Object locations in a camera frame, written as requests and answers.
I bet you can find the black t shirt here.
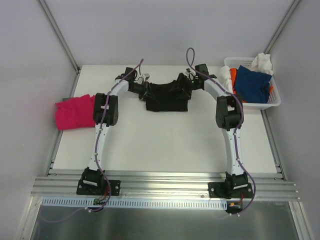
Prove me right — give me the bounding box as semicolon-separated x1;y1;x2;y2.
143;80;192;112

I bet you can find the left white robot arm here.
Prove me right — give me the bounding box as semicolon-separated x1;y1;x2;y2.
81;66;150;194

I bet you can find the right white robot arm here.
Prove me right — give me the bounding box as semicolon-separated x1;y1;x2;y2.
180;64;248;198

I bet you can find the white t shirt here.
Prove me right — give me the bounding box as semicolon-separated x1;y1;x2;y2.
218;66;232;93

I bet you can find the orange t shirt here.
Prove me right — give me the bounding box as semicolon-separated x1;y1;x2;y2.
229;68;247;103

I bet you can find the blue t shirt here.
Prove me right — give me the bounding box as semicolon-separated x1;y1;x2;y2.
236;65;272;104

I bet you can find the folded pink t shirt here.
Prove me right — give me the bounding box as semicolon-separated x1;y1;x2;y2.
55;94;96;131

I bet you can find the white cloth in basket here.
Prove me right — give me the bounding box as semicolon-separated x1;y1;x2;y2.
250;52;274;76

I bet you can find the white plastic basket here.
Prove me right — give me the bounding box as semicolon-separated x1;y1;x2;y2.
224;56;281;110

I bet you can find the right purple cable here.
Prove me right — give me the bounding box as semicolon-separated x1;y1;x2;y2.
185;48;258;218

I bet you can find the aluminium mounting rail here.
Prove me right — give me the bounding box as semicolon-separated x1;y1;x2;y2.
31;169;302;202

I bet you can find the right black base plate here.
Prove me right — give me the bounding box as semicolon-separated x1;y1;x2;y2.
208;182;253;200

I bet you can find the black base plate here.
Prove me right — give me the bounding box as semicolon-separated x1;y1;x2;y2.
76;179;121;196
208;182;253;200

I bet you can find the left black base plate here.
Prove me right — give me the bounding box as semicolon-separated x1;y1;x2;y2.
76;179;121;196

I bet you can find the white slotted cable duct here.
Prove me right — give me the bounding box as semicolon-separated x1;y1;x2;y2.
41;197;227;211

